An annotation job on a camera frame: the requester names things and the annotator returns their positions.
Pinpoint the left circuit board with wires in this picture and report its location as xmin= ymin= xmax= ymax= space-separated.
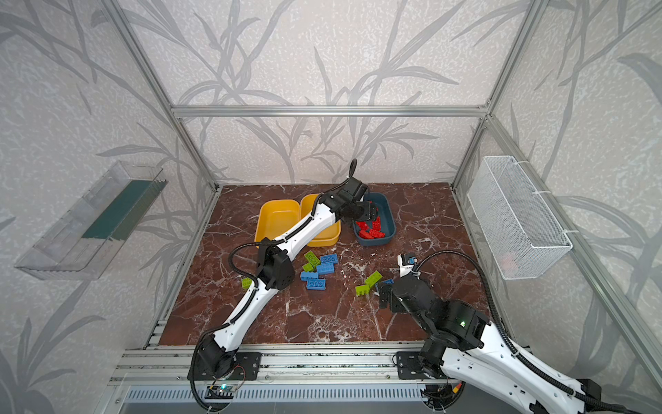
xmin=204 ymin=365 xmax=247 ymax=400

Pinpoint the aluminium frame crossbar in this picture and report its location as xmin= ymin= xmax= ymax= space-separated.
xmin=172 ymin=105 xmax=487 ymax=118

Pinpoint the right wiring bundle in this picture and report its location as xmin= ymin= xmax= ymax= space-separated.
xmin=421 ymin=381 xmax=465 ymax=411

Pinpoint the aluminium front rail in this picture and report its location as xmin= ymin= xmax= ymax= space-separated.
xmin=110 ymin=341 xmax=534 ymax=387

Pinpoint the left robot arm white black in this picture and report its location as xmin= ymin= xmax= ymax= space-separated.
xmin=187 ymin=176 xmax=377 ymax=383

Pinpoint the dark teal plastic bin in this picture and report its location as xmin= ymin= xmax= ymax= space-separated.
xmin=353 ymin=193 xmax=397 ymax=247

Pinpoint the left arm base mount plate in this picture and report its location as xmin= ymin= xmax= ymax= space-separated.
xmin=207 ymin=352 xmax=262 ymax=381

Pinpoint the blue lego top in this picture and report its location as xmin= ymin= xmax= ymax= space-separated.
xmin=320 ymin=254 xmax=339 ymax=265

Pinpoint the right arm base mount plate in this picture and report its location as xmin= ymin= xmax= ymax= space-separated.
xmin=392 ymin=351 xmax=440 ymax=381

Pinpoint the clear plastic wall shelf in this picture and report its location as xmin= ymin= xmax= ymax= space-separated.
xmin=15 ymin=161 xmax=168 ymax=281

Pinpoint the white wire mesh basket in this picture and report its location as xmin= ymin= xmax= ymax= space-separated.
xmin=467 ymin=155 xmax=573 ymax=280

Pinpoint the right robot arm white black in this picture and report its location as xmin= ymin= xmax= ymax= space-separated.
xmin=378 ymin=274 xmax=630 ymax=413

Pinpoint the yellow plastic bin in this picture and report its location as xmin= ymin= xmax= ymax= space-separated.
xmin=254 ymin=199 xmax=301 ymax=242
xmin=300 ymin=193 xmax=341 ymax=248

